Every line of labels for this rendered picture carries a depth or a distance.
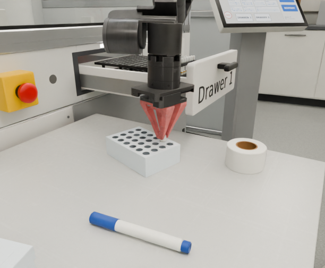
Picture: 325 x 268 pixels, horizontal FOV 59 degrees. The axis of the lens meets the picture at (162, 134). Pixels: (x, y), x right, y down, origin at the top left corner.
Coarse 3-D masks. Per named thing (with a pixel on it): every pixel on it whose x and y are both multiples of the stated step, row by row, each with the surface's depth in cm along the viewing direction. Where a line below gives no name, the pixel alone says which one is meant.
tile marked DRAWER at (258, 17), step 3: (255, 15) 146; (258, 15) 146; (261, 15) 147; (264, 15) 148; (267, 15) 148; (255, 18) 145; (258, 18) 146; (261, 18) 146; (264, 18) 147; (267, 18) 148; (270, 18) 148
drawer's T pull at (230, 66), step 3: (219, 63) 68; (222, 63) 68; (225, 63) 68; (228, 63) 68; (231, 63) 67; (234, 63) 68; (237, 63) 70; (219, 66) 68; (222, 66) 67; (225, 66) 65; (228, 66) 64; (231, 66) 66; (234, 66) 68; (225, 69) 65; (228, 69) 65; (231, 69) 66
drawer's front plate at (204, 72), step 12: (204, 60) 61; (216, 60) 67; (228, 60) 75; (192, 72) 57; (204, 72) 62; (216, 72) 68; (228, 72) 77; (204, 84) 63; (216, 84) 70; (228, 84) 79; (192, 96) 59; (204, 96) 65; (216, 96) 72; (192, 108) 60
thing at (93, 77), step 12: (84, 72) 75; (96, 72) 73; (108, 72) 71; (120, 72) 69; (132, 72) 67; (144, 72) 67; (84, 84) 76; (96, 84) 74; (108, 84) 72; (120, 84) 70; (132, 84) 68; (144, 84) 66; (132, 96) 70
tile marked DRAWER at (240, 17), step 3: (237, 15) 143; (240, 15) 143; (243, 15) 144; (246, 15) 144; (249, 15) 145; (237, 18) 142; (240, 18) 143; (243, 18) 143; (246, 18) 144; (249, 18) 144; (252, 18) 145; (237, 21) 142; (240, 21) 142; (243, 21) 143; (246, 21) 143
